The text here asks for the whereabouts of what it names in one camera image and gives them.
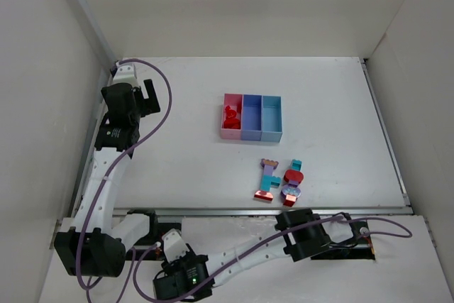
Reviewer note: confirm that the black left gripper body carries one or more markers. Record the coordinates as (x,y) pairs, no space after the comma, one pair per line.
(142,101)

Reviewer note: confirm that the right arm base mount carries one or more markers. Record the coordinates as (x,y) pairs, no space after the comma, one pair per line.
(352,248)

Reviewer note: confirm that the purple teal red lego column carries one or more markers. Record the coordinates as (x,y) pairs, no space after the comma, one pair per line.
(268,180)

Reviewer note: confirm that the dark blue bin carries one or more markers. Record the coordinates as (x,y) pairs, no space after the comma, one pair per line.
(251,117)

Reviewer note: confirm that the teal red purple lego stack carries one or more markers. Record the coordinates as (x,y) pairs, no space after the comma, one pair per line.
(293,177)

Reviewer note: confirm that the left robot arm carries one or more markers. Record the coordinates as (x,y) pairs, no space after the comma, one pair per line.
(93,246)

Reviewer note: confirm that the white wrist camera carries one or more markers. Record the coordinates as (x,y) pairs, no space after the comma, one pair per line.
(126,73)
(174,246)

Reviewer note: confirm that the light blue bin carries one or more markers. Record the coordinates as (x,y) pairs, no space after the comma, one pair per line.
(271,119)

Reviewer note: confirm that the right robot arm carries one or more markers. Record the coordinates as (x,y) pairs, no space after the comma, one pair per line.
(300,234)

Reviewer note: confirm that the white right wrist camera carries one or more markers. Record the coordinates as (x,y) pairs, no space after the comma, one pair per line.
(174,246)

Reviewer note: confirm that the red legos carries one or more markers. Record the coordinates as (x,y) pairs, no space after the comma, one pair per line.
(232,117)

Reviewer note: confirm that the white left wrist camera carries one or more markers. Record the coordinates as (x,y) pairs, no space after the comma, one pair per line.
(126,73)

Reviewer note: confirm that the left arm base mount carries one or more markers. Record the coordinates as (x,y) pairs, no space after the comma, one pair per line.
(158,228)

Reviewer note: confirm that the pink bin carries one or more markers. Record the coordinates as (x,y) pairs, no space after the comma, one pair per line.
(231,100)

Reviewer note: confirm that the aluminium frame rail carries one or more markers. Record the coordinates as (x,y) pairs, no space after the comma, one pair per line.
(91,107)

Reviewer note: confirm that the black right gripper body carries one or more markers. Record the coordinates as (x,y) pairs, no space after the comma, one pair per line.
(170,269)

